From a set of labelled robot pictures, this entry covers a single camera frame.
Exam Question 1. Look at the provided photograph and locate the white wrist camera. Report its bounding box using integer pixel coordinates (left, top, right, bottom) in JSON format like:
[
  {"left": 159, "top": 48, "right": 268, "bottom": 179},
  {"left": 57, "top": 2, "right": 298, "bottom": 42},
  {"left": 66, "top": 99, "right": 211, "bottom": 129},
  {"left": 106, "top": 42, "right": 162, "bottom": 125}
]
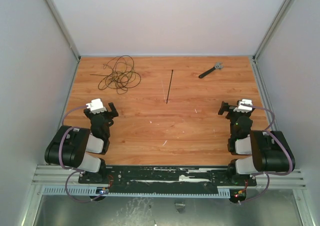
[
  {"left": 234, "top": 99, "right": 253, "bottom": 113},
  {"left": 86, "top": 98, "right": 107, "bottom": 114}
]

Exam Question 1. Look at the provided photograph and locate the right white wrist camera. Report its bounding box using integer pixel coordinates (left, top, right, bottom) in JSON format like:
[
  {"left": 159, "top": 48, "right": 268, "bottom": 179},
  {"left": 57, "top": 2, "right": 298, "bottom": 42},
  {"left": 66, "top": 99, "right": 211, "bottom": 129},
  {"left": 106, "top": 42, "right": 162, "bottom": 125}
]
[{"left": 234, "top": 99, "right": 253, "bottom": 113}]

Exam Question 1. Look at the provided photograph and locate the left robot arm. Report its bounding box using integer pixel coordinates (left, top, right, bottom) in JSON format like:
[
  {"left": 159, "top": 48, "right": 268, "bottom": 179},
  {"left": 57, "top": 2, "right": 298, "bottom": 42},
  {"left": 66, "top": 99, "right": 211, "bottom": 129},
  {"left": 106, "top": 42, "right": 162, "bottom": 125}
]
[{"left": 44, "top": 98, "right": 119, "bottom": 184}]

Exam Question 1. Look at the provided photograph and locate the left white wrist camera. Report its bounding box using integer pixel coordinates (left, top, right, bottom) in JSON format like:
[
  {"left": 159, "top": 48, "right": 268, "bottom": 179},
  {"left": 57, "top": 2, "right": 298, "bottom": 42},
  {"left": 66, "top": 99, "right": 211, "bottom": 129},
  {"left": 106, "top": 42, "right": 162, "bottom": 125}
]
[{"left": 86, "top": 98, "right": 107, "bottom": 114}]

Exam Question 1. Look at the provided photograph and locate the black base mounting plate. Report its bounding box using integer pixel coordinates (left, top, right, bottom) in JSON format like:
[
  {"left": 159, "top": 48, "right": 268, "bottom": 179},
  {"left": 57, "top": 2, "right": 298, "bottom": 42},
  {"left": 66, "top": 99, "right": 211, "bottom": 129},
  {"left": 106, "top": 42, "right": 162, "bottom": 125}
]
[{"left": 86, "top": 165, "right": 257, "bottom": 194}]

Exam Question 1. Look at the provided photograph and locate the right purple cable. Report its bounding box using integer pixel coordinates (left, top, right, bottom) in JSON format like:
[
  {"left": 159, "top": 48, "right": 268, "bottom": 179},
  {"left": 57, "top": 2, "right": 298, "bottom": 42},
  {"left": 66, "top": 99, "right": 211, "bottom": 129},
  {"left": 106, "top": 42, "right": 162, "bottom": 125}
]
[{"left": 234, "top": 105, "right": 294, "bottom": 207}]

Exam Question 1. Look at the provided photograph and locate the grey slotted cable duct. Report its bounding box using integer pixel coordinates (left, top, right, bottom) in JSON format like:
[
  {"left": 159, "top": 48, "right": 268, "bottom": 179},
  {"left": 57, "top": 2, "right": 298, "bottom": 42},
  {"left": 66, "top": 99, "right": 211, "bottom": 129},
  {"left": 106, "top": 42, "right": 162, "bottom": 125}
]
[{"left": 41, "top": 185, "right": 231, "bottom": 198}]

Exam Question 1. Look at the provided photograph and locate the black zip tie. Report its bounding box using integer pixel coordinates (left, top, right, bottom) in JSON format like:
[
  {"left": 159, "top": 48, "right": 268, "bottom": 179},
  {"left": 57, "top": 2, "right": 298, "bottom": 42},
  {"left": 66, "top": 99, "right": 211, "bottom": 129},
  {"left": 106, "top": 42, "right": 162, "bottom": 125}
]
[{"left": 166, "top": 69, "right": 174, "bottom": 104}]

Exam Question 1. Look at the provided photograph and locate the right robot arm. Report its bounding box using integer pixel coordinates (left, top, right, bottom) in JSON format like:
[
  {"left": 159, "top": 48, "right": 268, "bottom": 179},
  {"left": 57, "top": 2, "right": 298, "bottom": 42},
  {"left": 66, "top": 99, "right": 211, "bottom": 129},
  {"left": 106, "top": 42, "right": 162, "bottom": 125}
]
[{"left": 218, "top": 99, "right": 296, "bottom": 185}]

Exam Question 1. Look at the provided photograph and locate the aluminium front rail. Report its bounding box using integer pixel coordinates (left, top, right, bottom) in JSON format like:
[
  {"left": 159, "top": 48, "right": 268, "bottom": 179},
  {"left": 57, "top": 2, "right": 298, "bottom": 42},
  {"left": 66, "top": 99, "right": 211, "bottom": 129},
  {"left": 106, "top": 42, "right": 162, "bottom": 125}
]
[{"left": 32, "top": 165, "right": 306, "bottom": 189}]

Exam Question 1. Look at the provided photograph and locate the black adjustable wrench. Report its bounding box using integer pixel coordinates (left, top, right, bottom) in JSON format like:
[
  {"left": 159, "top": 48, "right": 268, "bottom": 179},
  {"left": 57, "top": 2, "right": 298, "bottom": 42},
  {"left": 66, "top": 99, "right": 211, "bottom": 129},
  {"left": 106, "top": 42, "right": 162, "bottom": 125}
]
[{"left": 198, "top": 62, "right": 224, "bottom": 79}]

